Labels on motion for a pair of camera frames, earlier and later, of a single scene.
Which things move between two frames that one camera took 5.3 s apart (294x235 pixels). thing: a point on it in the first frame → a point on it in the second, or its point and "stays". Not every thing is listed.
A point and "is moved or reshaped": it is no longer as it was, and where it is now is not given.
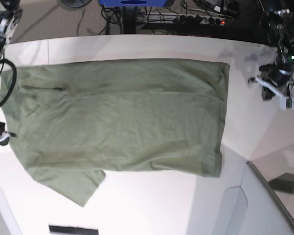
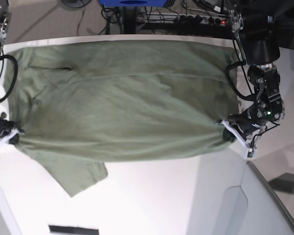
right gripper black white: x=277 y=80 → x=246 y=128
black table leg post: x=129 y=20 stays
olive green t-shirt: x=73 y=122 is moved or reshaped
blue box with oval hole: x=133 y=3 stays
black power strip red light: x=200 y=19 stays
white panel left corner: x=2 y=221 stays
